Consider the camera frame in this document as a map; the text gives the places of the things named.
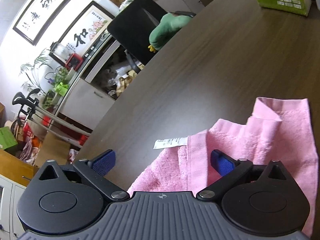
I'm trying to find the pink terry towel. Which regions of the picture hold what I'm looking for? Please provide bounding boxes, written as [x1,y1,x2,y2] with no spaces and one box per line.
[128,97,318,236]

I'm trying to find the large brown cardboard box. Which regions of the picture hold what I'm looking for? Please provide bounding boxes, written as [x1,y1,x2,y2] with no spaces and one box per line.
[34,133,71,167]

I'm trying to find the golf clubs bundle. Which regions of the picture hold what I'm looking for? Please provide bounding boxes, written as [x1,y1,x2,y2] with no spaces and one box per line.
[12,88,91,147]

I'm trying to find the green cardboard box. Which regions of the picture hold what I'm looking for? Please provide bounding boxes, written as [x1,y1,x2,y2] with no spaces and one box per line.
[0,127,18,152]

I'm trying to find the potted green plants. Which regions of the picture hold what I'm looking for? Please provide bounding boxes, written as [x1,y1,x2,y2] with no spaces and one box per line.
[20,49,69,111]

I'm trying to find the white metal filing cabinet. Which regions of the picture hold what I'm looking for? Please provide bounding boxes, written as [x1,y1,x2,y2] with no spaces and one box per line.
[0,175,26,240]

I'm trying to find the grey sideboard cabinet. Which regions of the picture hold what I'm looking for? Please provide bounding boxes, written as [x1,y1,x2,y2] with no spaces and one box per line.
[55,0,213,130]

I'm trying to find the red blender base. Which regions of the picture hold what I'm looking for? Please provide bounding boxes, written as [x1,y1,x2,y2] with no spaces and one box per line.
[65,53,84,71]

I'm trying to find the framed calligraphy picture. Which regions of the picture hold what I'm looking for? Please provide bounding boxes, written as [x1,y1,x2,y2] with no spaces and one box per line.
[49,1,114,66]

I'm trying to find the black office chair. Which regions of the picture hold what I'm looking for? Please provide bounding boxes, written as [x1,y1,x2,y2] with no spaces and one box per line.
[107,0,196,73]

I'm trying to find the green plush cushion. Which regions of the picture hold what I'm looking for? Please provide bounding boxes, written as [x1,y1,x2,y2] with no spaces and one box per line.
[148,12,191,53]

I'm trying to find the long framed calligraphy scroll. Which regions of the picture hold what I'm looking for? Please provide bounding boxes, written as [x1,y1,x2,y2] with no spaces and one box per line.
[13,0,70,46]

